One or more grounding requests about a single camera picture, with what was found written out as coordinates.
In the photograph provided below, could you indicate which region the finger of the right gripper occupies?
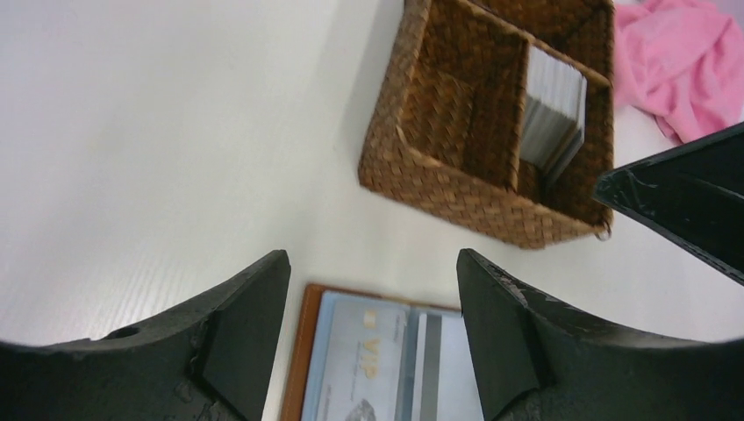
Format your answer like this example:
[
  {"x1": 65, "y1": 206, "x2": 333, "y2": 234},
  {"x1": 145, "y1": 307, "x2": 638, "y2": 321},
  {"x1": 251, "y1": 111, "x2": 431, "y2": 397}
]
[{"x1": 593, "y1": 124, "x2": 743, "y2": 283}]

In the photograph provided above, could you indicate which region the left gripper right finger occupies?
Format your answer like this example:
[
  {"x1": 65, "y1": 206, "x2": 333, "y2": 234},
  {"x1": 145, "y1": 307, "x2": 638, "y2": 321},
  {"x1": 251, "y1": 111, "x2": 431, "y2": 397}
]
[{"x1": 456, "y1": 249, "x2": 743, "y2": 420}]

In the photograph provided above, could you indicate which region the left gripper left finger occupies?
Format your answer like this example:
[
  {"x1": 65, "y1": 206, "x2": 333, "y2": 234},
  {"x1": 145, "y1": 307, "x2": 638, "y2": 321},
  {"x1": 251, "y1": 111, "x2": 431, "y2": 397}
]
[{"x1": 1, "y1": 250, "x2": 291, "y2": 420}]

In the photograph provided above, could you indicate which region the brown leather card holder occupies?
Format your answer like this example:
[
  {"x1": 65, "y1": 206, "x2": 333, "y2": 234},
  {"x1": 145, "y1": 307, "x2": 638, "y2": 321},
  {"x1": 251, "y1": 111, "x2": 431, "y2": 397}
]
[{"x1": 278, "y1": 282, "x2": 461, "y2": 421}]

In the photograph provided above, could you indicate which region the white credit card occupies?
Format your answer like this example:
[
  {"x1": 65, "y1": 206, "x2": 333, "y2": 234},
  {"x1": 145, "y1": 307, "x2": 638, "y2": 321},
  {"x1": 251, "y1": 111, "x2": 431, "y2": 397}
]
[{"x1": 315, "y1": 293, "x2": 409, "y2": 420}]

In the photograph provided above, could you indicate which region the grey card stack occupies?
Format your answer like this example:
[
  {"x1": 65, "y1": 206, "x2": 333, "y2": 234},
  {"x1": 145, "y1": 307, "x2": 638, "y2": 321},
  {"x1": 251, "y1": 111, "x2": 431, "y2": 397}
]
[{"x1": 519, "y1": 46, "x2": 588, "y2": 188}]

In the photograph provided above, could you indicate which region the pink cloth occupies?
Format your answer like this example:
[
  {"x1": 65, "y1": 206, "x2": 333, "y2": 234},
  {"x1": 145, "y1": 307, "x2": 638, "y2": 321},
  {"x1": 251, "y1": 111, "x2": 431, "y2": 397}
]
[{"x1": 612, "y1": 1, "x2": 743, "y2": 143}]

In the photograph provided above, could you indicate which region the brown woven basket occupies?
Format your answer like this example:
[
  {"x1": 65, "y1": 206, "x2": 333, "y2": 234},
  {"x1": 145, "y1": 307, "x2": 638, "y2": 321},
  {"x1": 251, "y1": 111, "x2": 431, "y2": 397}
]
[{"x1": 358, "y1": 1, "x2": 614, "y2": 249}]

